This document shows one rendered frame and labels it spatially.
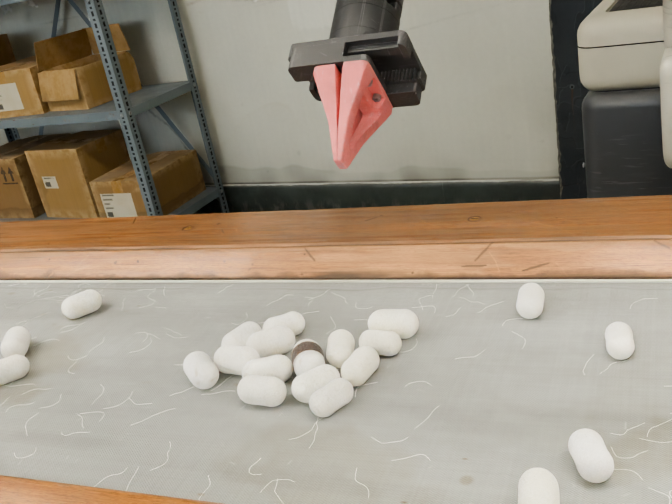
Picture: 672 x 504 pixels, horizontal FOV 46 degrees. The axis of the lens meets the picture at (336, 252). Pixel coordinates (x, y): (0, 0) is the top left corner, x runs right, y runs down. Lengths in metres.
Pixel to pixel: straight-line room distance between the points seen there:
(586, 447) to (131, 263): 0.52
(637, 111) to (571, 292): 0.79
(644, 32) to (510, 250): 0.75
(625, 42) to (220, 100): 2.05
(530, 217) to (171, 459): 0.37
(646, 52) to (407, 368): 0.91
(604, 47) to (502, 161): 1.40
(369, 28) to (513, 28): 1.96
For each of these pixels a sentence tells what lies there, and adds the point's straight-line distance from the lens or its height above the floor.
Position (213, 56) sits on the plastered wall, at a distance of 3.12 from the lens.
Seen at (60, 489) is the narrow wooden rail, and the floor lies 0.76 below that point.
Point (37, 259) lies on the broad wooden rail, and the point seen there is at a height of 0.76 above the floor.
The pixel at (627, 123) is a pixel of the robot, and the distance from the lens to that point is 1.40.
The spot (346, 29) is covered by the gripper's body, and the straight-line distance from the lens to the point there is 0.67.
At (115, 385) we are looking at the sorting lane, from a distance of 0.63.
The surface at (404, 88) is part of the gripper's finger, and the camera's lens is 0.66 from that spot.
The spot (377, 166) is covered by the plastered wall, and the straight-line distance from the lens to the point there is 2.90.
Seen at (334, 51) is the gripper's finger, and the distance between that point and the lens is 0.65.
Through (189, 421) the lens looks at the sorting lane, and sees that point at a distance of 0.56.
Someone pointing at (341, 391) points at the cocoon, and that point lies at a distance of 0.52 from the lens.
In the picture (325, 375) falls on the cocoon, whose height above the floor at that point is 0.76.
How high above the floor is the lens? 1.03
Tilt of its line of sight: 23 degrees down
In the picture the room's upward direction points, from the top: 11 degrees counter-clockwise
